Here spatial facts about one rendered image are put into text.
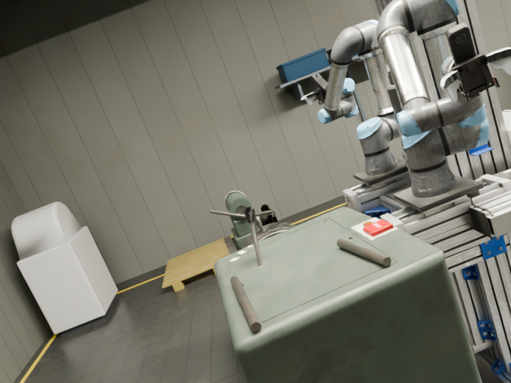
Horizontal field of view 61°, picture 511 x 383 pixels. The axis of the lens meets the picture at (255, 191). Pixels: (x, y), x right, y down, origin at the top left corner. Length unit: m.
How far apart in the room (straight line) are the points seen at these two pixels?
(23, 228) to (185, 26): 2.97
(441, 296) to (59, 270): 4.48
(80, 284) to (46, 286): 0.36
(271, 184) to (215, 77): 1.55
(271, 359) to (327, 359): 0.12
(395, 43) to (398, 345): 0.88
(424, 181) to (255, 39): 4.40
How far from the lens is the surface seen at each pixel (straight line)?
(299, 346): 0.93
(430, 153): 1.56
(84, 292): 5.14
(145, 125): 5.74
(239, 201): 2.63
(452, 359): 1.09
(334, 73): 2.08
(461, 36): 1.12
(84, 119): 5.90
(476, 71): 1.12
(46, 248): 5.13
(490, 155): 1.91
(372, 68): 2.09
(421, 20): 1.53
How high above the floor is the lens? 1.70
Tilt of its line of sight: 12 degrees down
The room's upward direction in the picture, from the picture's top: 21 degrees counter-clockwise
